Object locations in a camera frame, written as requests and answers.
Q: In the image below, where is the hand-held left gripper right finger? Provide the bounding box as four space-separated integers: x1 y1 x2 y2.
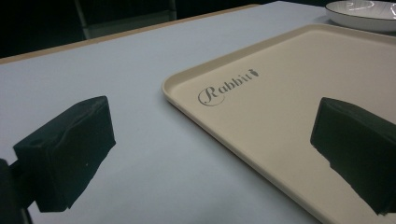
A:
309 96 396 216

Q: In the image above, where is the white plate with dark rim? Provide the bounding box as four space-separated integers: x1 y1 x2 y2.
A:
324 0 396 34

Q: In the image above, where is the beige plastic tray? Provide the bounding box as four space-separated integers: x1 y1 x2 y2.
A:
162 23 396 224

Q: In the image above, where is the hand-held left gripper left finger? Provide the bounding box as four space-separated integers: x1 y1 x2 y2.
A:
8 95 117 214

